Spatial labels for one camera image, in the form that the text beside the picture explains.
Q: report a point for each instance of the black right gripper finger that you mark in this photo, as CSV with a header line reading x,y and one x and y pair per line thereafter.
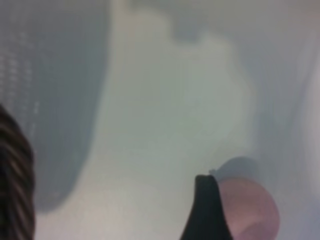
x,y
205,212

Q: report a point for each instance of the pink peach with green leaf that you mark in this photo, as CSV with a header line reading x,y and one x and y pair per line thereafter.
x,y
250,210

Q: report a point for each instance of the dark brown woven basket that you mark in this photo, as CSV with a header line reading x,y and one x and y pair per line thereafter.
x,y
15,180

